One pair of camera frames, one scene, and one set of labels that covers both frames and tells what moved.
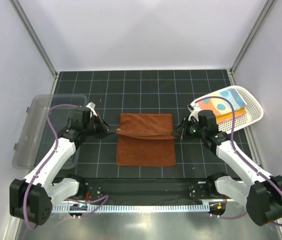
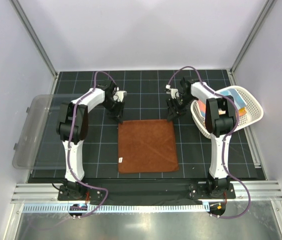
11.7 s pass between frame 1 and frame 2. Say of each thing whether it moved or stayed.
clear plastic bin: stayed
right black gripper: moved
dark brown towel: moved
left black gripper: moved
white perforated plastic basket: stayed
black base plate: stayed
